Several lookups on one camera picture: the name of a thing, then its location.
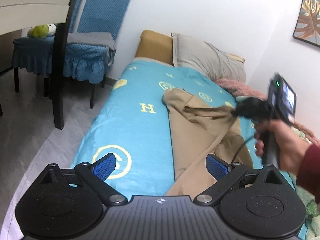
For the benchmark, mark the white table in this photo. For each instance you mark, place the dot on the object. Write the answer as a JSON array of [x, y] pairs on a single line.
[[20, 14]]

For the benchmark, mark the dark red sleeve forearm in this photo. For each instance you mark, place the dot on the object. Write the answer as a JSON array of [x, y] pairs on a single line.
[[309, 172]]

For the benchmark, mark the tan t-shirt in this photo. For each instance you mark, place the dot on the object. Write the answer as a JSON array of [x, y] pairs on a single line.
[[198, 130]]

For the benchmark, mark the pink fuzzy blanket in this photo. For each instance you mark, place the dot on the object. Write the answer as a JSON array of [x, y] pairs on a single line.
[[237, 88]]

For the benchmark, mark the blue patterned bed sheet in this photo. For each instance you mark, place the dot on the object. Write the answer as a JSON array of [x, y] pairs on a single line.
[[134, 125]]

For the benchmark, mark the framed leaf picture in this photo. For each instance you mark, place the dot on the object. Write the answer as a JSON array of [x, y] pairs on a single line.
[[307, 26]]

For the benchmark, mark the grey pillow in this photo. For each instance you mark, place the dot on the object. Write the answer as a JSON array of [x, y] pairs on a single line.
[[205, 58]]

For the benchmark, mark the green cartoon fleece blanket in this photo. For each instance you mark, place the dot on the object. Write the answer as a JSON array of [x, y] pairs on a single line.
[[312, 216]]

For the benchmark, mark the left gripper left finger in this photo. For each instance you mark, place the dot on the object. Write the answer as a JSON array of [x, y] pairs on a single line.
[[64, 203]]

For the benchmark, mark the person's right hand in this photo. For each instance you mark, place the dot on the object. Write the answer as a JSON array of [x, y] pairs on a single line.
[[292, 147]]

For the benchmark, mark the mustard yellow headboard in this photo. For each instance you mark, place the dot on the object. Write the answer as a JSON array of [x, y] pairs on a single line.
[[156, 46]]

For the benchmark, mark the grey cloth on chair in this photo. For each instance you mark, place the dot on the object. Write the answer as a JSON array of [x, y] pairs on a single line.
[[93, 38]]

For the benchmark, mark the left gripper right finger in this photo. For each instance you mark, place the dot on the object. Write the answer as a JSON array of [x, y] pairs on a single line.
[[252, 203]]

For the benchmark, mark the green plush toy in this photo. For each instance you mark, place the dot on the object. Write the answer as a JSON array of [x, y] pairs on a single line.
[[42, 31]]

